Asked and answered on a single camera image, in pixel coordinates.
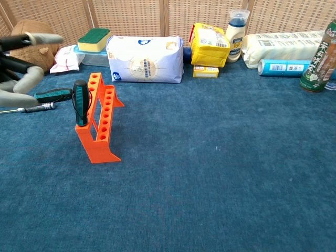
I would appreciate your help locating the light blue tube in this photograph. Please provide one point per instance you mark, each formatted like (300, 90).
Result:
(283, 67)

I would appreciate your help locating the white paper towel pack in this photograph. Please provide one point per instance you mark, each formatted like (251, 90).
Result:
(283, 47)

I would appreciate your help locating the blue label water bottle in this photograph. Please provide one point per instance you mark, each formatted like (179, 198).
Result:
(331, 86)

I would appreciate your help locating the green tea bottle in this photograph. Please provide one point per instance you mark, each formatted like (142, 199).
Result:
(317, 68)

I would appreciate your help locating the small yellow box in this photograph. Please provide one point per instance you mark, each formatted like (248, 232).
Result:
(206, 72)

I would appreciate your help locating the yellow biscuit pack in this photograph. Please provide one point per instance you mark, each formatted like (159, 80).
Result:
(207, 50)

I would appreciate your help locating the long green-black screwdriver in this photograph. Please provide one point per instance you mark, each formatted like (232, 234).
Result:
(55, 95)

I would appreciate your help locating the short green-black screwdriver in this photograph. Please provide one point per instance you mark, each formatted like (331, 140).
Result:
(80, 105)

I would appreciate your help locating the clear plastic container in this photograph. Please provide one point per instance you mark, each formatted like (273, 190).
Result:
(94, 59)

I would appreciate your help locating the orange tool rack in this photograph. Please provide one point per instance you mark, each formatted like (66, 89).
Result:
(99, 152)

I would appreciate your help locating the brown plush toy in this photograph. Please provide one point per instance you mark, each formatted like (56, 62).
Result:
(50, 53)

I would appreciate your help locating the yellow green sponge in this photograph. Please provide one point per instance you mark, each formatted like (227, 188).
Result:
(93, 36)

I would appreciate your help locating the white pink wipes pack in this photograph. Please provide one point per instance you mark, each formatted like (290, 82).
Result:
(65, 59)

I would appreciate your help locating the wicker folding screen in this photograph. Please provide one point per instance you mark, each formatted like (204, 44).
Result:
(131, 15)

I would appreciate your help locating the white flour bag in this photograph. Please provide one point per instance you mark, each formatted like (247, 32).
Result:
(147, 60)

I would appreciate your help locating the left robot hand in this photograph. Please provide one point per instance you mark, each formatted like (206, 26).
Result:
(10, 97)

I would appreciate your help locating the blue carpet table cover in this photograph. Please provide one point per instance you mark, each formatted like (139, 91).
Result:
(210, 157)

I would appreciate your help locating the mayonnaise bottle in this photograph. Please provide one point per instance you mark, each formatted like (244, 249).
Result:
(235, 39)

